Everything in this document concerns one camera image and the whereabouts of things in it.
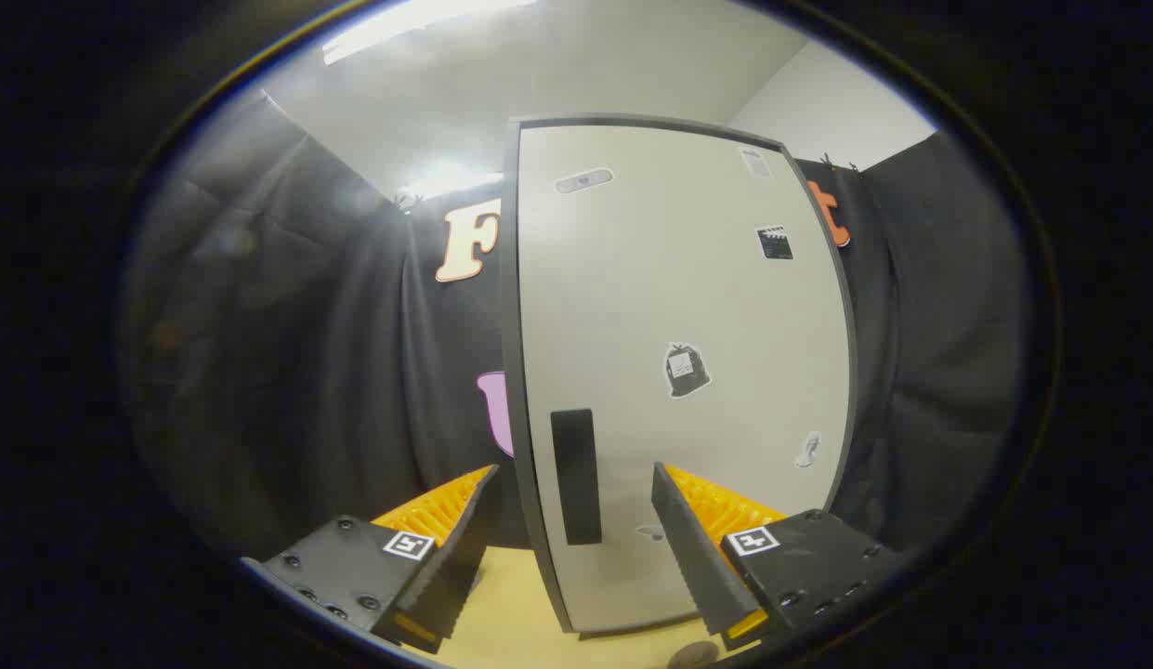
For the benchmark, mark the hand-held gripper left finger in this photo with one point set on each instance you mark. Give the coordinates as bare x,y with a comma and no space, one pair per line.
460,557

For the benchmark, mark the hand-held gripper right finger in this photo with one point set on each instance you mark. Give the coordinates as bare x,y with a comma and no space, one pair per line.
692,557

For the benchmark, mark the grey shoe cabinet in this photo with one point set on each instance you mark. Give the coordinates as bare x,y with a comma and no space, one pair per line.
513,372

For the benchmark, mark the white shoe cabinet door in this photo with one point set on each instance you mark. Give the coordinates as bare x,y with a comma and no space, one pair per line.
632,307

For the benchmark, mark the black backdrop cloth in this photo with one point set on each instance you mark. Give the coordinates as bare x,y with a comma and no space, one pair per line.
307,372

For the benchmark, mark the ceiling light panel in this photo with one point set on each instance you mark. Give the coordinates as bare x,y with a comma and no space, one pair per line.
451,184
418,23

